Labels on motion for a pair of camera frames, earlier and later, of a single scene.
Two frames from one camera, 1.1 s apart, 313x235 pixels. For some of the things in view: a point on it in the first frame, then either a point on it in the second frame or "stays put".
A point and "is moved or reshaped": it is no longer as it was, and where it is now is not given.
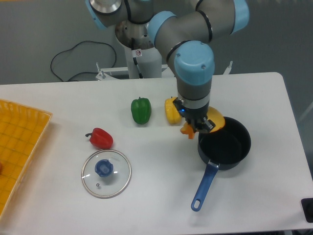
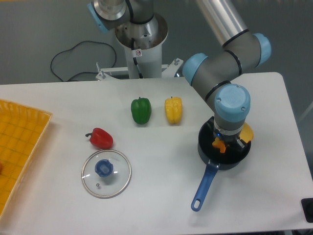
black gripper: [193, 111] to [231, 141]
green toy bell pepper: [141, 110] stays put
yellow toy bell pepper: [172, 113] stays put
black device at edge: [307, 205] stays put
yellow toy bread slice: [217, 117] is moved or reshaped
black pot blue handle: [226, 148] stays put
